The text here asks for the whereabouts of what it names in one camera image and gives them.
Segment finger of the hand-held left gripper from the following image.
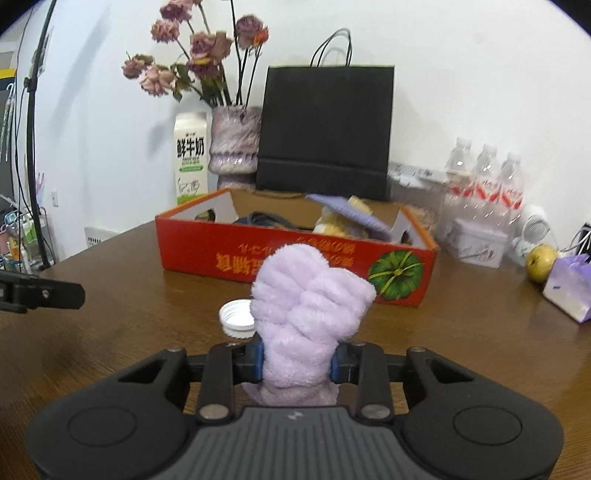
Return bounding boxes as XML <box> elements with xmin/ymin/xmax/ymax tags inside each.
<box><xmin>14</xmin><ymin>277</ymin><xmax>85</xmax><ymax>311</ymax></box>

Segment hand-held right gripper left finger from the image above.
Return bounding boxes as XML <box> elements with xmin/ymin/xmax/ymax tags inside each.
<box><xmin>117</xmin><ymin>339</ymin><xmax>265</xmax><ymax>423</ymax></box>

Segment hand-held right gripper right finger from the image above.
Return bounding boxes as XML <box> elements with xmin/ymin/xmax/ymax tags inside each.
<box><xmin>330</xmin><ymin>342</ymin><xmax>481</xmax><ymax>423</ymax></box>

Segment fluffy purple towel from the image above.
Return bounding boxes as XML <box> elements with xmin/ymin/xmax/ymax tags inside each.
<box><xmin>250</xmin><ymin>244</ymin><xmax>377</xmax><ymax>408</ymax></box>

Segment red cardboard box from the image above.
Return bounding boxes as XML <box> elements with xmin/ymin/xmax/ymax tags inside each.
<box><xmin>155</xmin><ymin>187</ymin><xmax>438</xmax><ymax>308</ymax></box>

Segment yellow white plush toy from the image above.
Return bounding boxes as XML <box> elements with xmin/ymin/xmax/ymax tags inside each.
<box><xmin>314</xmin><ymin>196</ymin><xmax>375</xmax><ymax>238</ymax></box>

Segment braided cable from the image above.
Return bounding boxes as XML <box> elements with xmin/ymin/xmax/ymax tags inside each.
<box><xmin>233</xmin><ymin>211</ymin><xmax>301</xmax><ymax>229</ymax></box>

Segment purple woven cloth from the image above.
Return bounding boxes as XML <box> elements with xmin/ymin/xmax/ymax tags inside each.
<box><xmin>305</xmin><ymin>194</ymin><xmax>393</xmax><ymax>240</ymax></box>

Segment white bottle cap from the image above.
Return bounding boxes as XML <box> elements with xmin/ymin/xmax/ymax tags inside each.
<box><xmin>219</xmin><ymin>299</ymin><xmax>257</xmax><ymax>341</ymax></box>

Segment cluttered storage rack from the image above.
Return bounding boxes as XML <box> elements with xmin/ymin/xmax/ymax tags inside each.
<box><xmin>0</xmin><ymin>203</ymin><xmax>47</xmax><ymax>273</ymax></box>

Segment black lamp stand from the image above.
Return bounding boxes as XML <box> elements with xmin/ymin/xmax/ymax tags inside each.
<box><xmin>23</xmin><ymin>0</ymin><xmax>58</xmax><ymax>271</ymax></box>

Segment pale tin box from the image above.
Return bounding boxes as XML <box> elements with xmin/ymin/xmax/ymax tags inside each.
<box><xmin>447</xmin><ymin>218</ymin><xmax>507</xmax><ymax>268</ymax></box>

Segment clear lidded food container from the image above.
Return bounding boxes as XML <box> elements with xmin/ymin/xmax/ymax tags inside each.
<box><xmin>388</xmin><ymin>162</ymin><xmax>446</xmax><ymax>232</ymax></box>

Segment white green milk carton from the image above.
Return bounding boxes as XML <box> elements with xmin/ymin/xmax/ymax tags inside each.
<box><xmin>174</xmin><ymin>112</ymin><xmax>208</xmax><ymax>207</ymax></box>

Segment purple textured vase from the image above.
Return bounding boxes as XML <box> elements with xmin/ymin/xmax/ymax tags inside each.
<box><xmin>208</xmin><ymin>105</ymin><xmax>263</xmax><ymax>190</ymax></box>

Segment yellow green pear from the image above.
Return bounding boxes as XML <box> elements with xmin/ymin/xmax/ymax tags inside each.
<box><xmin>525</xmin><ymin>244</ymin><xmax>558</xmax><ymax>283</ymax></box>

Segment clear water bottle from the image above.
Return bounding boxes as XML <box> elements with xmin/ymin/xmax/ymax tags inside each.
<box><xmin>471</xmin><ymin>143</ymin><xmax>503</xmax><ymax>222</ymax></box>
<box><xmin>499</xmin><ymin>152</ymin><xmax>526</xmax><ymax>232</ymax></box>
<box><xmin>443</xmin><ymin>137</ymin><xmax>476</xmax><ymax>222</ymax></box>

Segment black paper bag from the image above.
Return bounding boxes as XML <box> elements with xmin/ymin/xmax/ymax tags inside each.
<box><xmin>255</xmin><ymin>28</ymin><xmax>395</xmax><ymax>202</ymax></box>

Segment white round speaker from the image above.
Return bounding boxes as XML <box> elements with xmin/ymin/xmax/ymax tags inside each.
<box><xmin>510</xmin><ymin>203</ymin><xmax>552</xmax><ymax>259</ymax></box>

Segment purple plastic bag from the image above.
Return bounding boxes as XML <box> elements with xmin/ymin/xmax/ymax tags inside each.
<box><xmin>542</xmin><ymin>255</ymin><xmax>591</xmax><ymax>323</ymax></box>

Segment dried rose bouquet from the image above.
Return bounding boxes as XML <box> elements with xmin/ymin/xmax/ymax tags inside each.
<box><xmin>122</xmin><ymin>0</ymin><xmax>270</xmax><ymax>109</ymax></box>

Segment white charging cables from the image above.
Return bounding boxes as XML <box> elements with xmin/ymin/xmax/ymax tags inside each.
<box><xmin>556</xmin><ymin>228</ymin><xmax>591</xmax><ymax>257</ymax></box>

